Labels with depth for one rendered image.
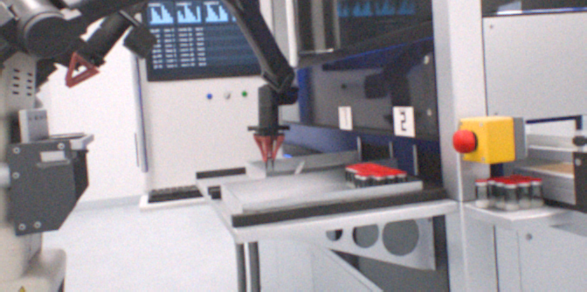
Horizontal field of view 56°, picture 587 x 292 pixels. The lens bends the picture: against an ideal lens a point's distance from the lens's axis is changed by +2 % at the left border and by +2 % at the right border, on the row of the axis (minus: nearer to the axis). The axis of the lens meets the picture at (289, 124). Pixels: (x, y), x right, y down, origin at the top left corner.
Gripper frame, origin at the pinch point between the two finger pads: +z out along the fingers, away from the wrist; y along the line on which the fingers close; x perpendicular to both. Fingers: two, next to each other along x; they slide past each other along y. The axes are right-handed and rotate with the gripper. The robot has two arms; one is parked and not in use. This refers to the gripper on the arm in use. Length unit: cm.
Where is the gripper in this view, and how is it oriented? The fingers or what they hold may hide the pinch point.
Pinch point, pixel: (268, 158)
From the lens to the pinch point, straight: 149.8
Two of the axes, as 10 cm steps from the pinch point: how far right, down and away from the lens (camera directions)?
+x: -5.3, -0.5, 8.5
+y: 8.5, -0.5, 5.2
